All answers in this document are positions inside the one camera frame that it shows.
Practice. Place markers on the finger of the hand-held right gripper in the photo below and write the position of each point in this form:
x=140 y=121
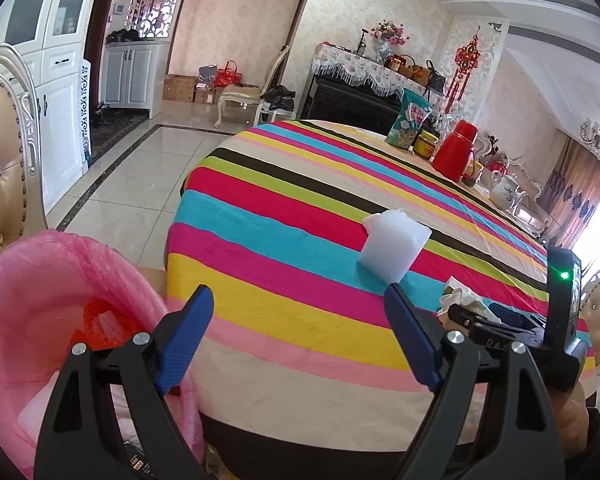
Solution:
x=495 y=327

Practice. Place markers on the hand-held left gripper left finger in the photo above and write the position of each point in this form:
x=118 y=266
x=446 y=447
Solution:
x=185 y=340

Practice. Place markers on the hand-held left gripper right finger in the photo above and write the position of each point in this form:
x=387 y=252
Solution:
x=410 y=340

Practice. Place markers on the black printed box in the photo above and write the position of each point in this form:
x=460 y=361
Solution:
x=517 y=316

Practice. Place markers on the paper wrapper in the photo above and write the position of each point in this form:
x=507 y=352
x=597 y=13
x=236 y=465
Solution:
x=460 y=295

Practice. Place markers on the orange foam fruit net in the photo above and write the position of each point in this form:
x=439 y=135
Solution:
x=97 y=306

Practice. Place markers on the white plastic cup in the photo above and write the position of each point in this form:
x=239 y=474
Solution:
x=390 y=245

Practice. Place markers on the pink plastic bag bin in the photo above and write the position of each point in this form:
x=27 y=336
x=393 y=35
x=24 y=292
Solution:
x=30 y=290

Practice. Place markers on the person's right hand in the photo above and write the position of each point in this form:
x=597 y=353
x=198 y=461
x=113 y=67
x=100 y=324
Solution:
x=570 y=420

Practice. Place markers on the brown patterned curtain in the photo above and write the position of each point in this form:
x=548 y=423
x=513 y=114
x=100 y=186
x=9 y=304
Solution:
x=575 y=190

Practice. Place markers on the white ceramic teapot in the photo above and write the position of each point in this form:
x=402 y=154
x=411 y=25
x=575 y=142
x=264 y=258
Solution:
x=505 y=190

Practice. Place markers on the striped colourful tablecloth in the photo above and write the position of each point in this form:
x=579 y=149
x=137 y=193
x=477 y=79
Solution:
x=280 y=240

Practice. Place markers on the yellow-lid glass jar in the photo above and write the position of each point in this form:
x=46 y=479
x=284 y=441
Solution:
x=474 y=172

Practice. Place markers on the red thermos jug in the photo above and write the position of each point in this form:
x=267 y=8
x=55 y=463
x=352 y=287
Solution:
x=455 y=152

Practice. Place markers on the yellow-lid jar with label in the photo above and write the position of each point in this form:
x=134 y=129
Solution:
x=425 y=146

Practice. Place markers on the green snack bag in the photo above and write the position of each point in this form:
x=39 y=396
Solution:
x=407 y=120

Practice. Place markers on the black piano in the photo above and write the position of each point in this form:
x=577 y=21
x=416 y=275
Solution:
x=350 y=105

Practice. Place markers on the white patterned panel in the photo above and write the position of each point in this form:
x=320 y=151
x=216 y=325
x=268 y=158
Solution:
x=86 y=110

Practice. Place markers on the cardboard box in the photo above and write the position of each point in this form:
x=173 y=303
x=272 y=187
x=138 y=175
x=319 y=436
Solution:
x=179 y=89

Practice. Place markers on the cream cushioned chair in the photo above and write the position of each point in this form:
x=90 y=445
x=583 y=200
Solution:
x=242 y=95

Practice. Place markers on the black handbag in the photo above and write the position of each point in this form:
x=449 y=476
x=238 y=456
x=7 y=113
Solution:
x=436 y=76

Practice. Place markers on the black cloth bundle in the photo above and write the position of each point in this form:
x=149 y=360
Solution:
x=278 y=97

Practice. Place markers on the low white cabinet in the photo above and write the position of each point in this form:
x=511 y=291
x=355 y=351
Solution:
x=132 y=80

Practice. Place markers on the red bag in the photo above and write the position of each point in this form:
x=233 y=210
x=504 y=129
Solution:
x=228 y=77

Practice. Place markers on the woven basket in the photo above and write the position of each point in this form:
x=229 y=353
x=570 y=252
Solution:
x=405 y=65

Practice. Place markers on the floral lace piano cover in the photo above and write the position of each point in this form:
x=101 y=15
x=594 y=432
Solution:
x=350 y=65

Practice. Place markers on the tall white glass-door cabinet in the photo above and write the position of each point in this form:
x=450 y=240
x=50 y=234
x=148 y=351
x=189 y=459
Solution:
x=55 y=85

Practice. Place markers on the vase with pink flowers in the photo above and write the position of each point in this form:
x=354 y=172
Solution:
x=390 y=37

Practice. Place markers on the white carved screen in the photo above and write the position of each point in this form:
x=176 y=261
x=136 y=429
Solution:
x=152 y=10

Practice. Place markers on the red knot wall ornament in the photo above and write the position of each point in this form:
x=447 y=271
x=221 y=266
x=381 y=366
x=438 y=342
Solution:
x=466 y=60

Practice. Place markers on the dark wooden door frame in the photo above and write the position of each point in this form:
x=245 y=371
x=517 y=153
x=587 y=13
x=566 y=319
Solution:
x=97 y=20

